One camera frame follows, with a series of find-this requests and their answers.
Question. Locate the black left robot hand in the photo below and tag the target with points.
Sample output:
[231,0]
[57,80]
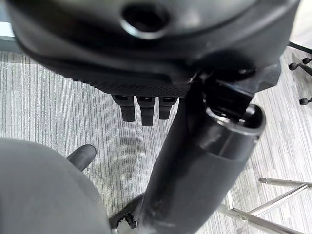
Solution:
[151,61]

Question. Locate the dark robot foot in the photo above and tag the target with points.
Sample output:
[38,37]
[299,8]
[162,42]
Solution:
[81,154]

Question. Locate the black office chair base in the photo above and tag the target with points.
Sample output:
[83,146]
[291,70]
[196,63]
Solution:
[301,65]

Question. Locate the silver robot leg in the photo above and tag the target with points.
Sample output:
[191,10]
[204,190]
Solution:
[41,190]

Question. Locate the chrome metal stand legs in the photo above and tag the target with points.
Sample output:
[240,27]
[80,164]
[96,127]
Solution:
[265,204]

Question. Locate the black caster wheel frame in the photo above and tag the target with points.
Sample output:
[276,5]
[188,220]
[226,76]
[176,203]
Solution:
[126,215]

